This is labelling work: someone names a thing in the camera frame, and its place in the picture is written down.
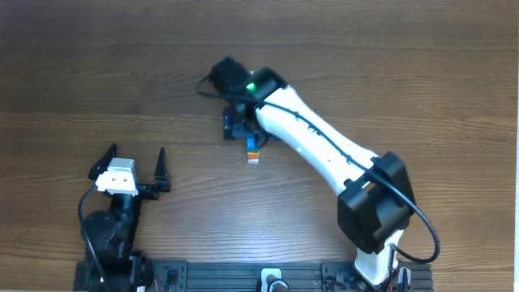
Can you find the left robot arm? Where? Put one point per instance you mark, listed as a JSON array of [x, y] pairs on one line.
[[101, 231]]

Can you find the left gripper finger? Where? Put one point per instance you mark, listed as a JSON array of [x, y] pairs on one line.
[[104, 160], [162, 174]]

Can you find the white cube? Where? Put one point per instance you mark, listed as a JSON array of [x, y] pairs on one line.
[[253, 162]]

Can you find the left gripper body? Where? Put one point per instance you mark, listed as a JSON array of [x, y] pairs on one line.
[[147, 190]]

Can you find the mounting rail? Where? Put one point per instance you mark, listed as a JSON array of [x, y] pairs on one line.
[[227, 277]]

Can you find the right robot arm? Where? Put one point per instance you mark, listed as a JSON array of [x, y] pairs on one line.
[[316, 138]]

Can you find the orange cube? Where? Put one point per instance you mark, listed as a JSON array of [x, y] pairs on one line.
[[253, 153]]

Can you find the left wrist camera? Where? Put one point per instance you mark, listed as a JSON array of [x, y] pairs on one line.
[[117, 176]]

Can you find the blue cube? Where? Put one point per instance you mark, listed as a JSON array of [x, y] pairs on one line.
[[253, 144]]

